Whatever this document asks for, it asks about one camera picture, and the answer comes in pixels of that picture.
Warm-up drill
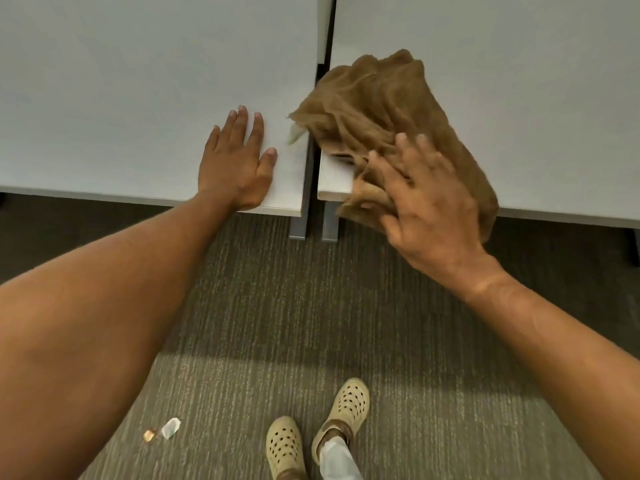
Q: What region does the person's right hand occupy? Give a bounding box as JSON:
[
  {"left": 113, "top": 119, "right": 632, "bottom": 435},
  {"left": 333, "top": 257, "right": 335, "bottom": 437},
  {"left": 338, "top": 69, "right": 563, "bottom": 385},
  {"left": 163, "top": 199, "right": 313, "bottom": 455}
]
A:
[{"left": 367, "top": 134, "right": 504, "bottom": 299}]

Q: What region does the beige clog shoe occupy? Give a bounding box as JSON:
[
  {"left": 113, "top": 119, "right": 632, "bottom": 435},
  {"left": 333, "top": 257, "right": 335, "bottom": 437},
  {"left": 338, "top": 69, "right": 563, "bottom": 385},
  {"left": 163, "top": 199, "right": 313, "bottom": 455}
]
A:
[
  {"left": 311, "top": 378, "right": 371, "bottom": 466},
  {"left": 265, "top": 416, "right": 307, "bottom": 480}
]

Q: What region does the brown towel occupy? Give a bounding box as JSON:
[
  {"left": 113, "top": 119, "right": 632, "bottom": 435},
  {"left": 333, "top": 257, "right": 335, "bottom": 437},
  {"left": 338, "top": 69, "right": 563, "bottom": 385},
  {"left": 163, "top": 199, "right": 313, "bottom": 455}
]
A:
[{"left": 287, "top": 49, "right": 500, "bottom": 244}]

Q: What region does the person's left forearm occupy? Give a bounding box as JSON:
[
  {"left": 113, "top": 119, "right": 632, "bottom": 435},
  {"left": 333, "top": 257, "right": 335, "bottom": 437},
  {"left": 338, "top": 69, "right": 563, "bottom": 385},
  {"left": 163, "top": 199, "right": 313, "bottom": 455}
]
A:
[{"left": 0, "top": 190, "right": 247, "bottom": 480}]

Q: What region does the white trouser leg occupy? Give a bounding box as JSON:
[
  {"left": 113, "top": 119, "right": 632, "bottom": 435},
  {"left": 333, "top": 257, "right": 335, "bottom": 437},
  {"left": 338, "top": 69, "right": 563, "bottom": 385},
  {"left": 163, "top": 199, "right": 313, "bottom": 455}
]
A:
[{"left": 319, "top": 437, "right": 364, "bottom": 480}]

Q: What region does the person's right forearm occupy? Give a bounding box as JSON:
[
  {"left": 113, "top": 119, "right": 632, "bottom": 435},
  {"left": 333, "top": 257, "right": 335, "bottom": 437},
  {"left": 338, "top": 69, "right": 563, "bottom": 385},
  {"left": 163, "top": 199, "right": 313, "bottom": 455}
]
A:
[{"left": 459, "top": 265, "right": 640, "bottom": 480}]

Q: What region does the person's left hand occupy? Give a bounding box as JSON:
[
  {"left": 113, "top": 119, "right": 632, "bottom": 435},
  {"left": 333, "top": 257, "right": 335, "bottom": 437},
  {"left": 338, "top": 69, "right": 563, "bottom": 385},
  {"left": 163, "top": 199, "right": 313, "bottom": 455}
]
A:
[{"left": 198, "top": 105, "right": 279, "bottom": 212}]

